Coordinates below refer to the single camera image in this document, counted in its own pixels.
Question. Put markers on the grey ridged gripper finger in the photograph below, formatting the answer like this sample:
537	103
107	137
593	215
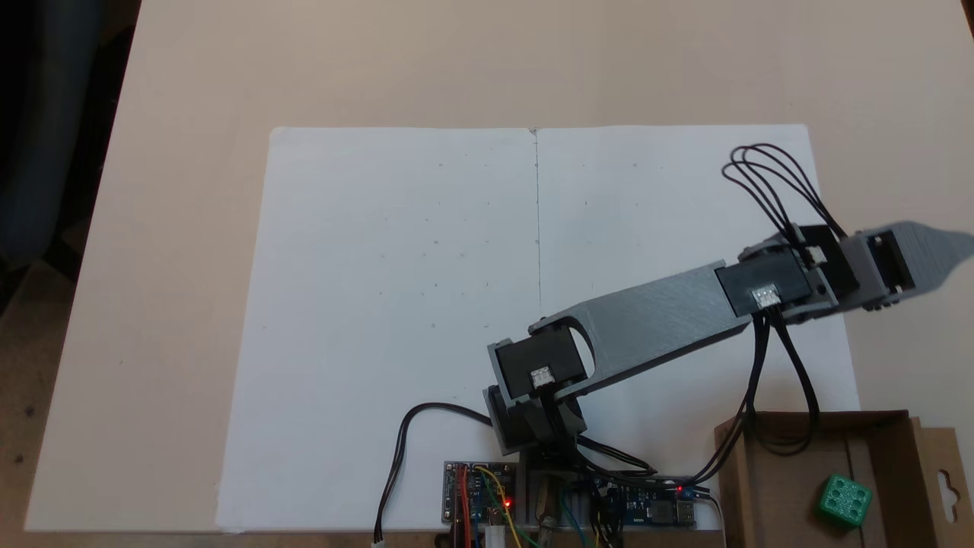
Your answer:
937	255

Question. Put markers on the blue circuit board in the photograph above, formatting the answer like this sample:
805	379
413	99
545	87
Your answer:
647	510

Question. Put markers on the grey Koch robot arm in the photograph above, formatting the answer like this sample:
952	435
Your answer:
654	316

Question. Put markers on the brown cardboard box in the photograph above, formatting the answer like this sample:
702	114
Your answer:
784	502

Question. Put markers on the white paper sheet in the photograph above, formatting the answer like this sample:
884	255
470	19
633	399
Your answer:
365	304
647	213

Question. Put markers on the white plug connector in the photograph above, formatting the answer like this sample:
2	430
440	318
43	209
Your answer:
495	537

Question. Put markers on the green dice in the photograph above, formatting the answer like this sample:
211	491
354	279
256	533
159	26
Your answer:
845	501

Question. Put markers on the dark blue chair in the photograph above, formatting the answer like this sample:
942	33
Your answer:
46	114

